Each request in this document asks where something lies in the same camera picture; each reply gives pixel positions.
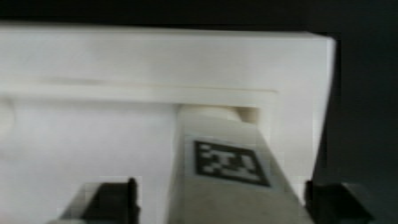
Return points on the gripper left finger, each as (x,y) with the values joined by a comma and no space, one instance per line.
(103,205)

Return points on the white square table top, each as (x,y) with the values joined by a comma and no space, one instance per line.
(87,134)

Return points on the white right fence wall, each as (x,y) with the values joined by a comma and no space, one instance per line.
(252,60)

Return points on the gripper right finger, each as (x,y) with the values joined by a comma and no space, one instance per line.
(339,204)

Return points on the white table leg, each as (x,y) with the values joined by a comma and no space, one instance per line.
(229,189)

